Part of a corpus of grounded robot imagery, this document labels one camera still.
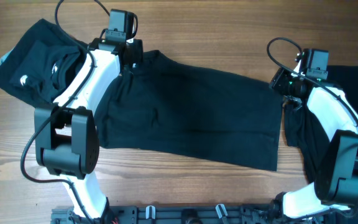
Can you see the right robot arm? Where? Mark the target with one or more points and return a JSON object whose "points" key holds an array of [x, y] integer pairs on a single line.
{"points": [[321, 118]]}

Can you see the right white rail clip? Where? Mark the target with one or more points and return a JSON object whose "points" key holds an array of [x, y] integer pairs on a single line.
{"points": [[222, 213]]}

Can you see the left white rail clip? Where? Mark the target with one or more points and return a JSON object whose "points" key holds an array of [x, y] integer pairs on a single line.
{"points": [[150, 212]]}

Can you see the white rail clip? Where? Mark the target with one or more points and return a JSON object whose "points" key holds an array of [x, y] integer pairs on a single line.
{"points": [[150, 212], [222, 213]]}

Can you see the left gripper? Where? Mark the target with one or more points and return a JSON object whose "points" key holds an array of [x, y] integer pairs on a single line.
{"points": [[138, 56]]}

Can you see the folded black clothes stack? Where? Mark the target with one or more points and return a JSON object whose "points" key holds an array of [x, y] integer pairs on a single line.
{"points": [[42, 65]]}

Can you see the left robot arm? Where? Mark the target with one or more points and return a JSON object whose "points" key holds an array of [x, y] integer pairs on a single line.
{"points": [[66, 140]]}

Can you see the black clothes pile right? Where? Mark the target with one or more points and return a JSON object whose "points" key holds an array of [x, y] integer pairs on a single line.
{"points": [[302, 128]]}

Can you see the black t-shirt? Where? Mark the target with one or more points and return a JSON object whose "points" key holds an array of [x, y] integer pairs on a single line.
{"points": [[165, 106]]}

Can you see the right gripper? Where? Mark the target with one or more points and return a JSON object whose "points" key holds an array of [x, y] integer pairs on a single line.
{"points": [[280, 81]]}

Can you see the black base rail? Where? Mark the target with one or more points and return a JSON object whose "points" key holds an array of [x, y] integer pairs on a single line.
{"points": [[245, 214]]}

